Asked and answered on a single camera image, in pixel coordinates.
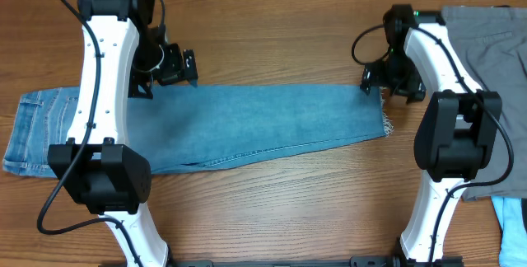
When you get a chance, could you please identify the blue denim jeans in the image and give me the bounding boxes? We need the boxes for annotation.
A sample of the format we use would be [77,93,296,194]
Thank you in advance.
[2,83,394,178]

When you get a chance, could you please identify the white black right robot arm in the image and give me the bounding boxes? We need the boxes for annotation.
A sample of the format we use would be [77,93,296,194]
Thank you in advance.
[350,4,508,266]

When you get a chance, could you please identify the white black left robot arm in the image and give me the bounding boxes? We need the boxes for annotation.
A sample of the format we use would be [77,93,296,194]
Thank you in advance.
[47,0,198,266]

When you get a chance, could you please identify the grey trousers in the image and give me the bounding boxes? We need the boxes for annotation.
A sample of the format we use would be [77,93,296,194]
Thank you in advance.
[441,5,527,202]

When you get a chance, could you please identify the light blue garment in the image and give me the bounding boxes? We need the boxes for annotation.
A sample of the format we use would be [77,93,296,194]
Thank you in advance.
[492,196,527,267]

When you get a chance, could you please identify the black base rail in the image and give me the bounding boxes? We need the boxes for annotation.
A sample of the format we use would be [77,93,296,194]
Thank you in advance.
[166,255,464,267]

